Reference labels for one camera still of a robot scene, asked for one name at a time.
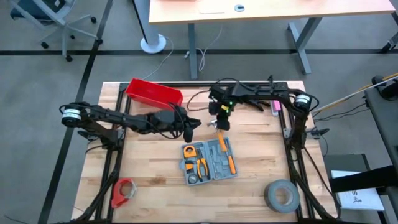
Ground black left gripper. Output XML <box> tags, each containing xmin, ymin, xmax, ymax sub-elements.
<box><xmin>148</xmin><ymin>107</ymin><xmax>203</xmax><ymax>135</ymax></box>

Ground yellow tape measure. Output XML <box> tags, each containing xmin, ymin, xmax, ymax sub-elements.
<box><xmin>183</xmin><ymin>144</ymin><xmax>198</xmax><ymax>159</ymax></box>

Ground orange handled hammer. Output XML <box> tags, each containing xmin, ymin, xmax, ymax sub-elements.
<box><xmin>207</xmin><ymin>120</ymin><xmax>229</xmax><ymax>154</ymax></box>

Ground yellow black pliers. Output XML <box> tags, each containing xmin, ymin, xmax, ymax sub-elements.
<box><xmin>195</xmin><ymin>149</ymin><xmax>210</xmax><ymax>182</ymax></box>

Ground orange handled screwdriver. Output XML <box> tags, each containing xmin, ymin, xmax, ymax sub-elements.
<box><xmin>223</xmin><ymin>139</ymin><xmax>238</xmax><ymax>175</ymax></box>

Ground grey plastic tool case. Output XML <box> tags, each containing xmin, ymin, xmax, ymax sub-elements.
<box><xmin>178</xmin><ymin>137</ymin><xmax>239</xmax><ymax>187</ymax></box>

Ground red plastic bin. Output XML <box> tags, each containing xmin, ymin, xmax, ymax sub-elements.
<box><xmin>125</xmin><ymin>77</ymin><xmax>183</xmax><ymax>110</ymax></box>

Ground column with white round base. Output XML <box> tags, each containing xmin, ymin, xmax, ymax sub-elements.
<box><xmin>132</xmin><ymin>0</ymin><xmax>167</xmax><ymax>54</ymax></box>

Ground white flat pad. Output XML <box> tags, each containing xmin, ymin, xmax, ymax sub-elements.
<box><xmin>198</xmin><ymin>2</ymin><xmax>226</xmax><ymax>15</ymax></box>

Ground red tape dispenser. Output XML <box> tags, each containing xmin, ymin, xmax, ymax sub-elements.
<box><xmin>111</xmin><ymin>178</ymin><xmax>139</xmax><ymax>209</ymax></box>

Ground wooden desk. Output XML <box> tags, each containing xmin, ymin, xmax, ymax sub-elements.
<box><xmin>148</xmin><ymin>0</ymin><xmax>396</xmax><ymax>80</ymax></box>

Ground white pole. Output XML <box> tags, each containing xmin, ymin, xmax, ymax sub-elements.
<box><xmin>313</xmin><ymin>76</ymin><xmax>398</xmax><ymax>113</ymax></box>

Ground black flat bar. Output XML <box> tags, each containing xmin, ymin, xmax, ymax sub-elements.
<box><xmin>328</xmin><ymin>164</ymin><xmax>398</xmax><ymax>194</ymax></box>

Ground grey office chair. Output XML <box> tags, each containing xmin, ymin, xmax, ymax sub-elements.
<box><xmin>9</xmin><ymin>0</ymin><xmax>104</xmax><ymax>62</ymax></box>

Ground black side table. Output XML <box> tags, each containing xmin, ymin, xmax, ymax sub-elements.
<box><xmin>363</xmin><ymin>74</ymin><xmax>398</xmax><ymax>170</ymax></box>

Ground yellow pole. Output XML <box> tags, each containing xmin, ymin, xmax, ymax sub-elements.
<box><xmin>357</xmin><ymin>72</ymin><xmax>398</xmax><ymax>91</ymax></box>

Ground white printed paper sheet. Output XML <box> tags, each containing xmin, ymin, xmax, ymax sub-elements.
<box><xmin>330</xmin><ymin>170</ymin><xmax>386</xmax><ymax>212</ymax></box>

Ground dark desk leg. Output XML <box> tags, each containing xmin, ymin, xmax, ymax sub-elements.
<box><xmin>381</xmin><ymin>12</ymin><xmax>398</xmax><ymax>54</ymax></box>

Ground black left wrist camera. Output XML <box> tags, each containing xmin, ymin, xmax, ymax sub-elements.
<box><xmin>183</xmin><ymin>126</ymin><xmax>195</xmax><ymax>144</ymax></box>

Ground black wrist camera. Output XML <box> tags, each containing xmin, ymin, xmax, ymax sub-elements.
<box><xmin>183</xmin><ymin>126</ymin><xmax>195</xmax><ymax>144</ymax></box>
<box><xmin>216</xmin><ymin>114</ymin><xmax>232</xmax><ymax>132</ymax></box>

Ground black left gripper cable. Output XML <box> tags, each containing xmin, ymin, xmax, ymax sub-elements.
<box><xmin>157</xmin><ymin>103</ymin><xmax>188</xmax><ymax>140</ymax></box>

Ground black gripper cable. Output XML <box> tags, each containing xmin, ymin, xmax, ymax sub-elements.
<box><xmin>186</xmin><ymin>88</ymin><xmax>215</xmax><ymax>113</ymax></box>
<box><xmin>157</xmin><ymin>103</ymin><xmax>188</xmax><ymax>140</ymax></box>

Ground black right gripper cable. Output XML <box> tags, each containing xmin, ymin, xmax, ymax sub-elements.
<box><xmin>186</xmin><ymin>88</ymin><xmax>215</xmax><ymax>113</ymax></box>

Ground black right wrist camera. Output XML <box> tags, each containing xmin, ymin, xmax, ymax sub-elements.
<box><xmin>216</xmin><ymin>114</ymin><xmax>232</xmax><ymax>132</ymax></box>

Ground thick white cable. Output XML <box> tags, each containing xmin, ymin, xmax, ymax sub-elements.
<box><xmin>196</xmin><ymin>24</ymin><xmax>223</xmax><ymax>72</ymax></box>

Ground thin white cable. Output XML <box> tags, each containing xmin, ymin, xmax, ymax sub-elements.
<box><xmin>143</xmin><ymin>35</ymin><xmax>175</xmax><ymax>81</ymax></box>

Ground grey duct tape roll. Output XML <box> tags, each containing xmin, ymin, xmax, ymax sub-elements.
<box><xmin>264</xmin><ymin>179</ymin><xmax>301</xmax><ymax>213</ymax></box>

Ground black power cable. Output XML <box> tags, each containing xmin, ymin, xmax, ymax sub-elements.
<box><xmin>313</xmin><ymin>102</ymin><xmax>370</xmax><ymax>122</ymax></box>

